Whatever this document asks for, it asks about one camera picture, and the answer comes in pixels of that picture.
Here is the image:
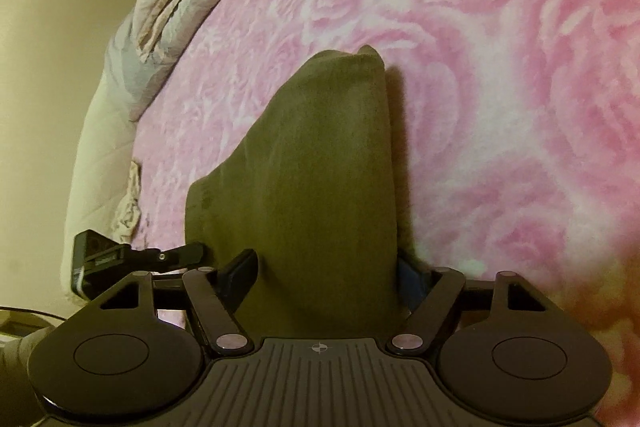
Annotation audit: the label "black cable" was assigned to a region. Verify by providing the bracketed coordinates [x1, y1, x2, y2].
[0, 305, 56, 317]

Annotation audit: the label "pink floral bed blanket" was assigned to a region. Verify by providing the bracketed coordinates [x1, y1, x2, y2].
[115, 0, 640, 408]

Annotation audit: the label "olive green pants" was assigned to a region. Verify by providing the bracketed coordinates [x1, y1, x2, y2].
[184, 45, 431, 343]

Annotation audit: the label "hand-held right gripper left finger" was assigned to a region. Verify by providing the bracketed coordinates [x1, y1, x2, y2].
[100, 248, 259, 354]

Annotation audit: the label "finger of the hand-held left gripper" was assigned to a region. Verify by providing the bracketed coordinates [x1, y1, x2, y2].
[131, 243, 206, 273]

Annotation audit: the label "grey quilt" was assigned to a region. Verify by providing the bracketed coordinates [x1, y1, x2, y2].
[102, 0, 251, 124]

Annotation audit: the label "person's left forearm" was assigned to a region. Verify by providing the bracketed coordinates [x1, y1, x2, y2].
[0, 328, 53, 388]

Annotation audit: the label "beige garment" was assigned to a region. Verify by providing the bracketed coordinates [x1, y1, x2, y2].
[114, 161, 144, 244]

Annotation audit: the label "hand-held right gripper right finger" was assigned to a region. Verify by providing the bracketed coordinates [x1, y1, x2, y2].
[386, 255, 548, 354]

